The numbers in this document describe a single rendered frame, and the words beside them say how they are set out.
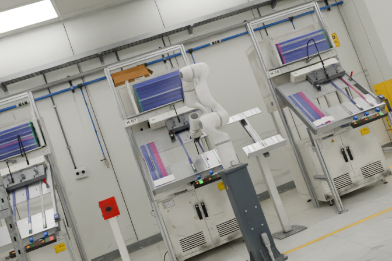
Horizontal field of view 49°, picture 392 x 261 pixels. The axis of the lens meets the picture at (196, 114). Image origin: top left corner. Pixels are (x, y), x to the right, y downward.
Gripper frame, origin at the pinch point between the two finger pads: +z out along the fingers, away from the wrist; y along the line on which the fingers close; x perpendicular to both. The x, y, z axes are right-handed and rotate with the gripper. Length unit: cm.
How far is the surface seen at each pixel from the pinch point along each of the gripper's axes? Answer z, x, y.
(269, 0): 60, -208, -179
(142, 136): 18, -35, 41
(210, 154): 9.6, 12.6, -6.4
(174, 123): 10.1, -31.4, 9.8
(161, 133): 16.9, -30.7, 23.0
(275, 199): 34, 60, -44
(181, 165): 9.7, 12.6, 19.1
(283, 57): 4, -59, -113
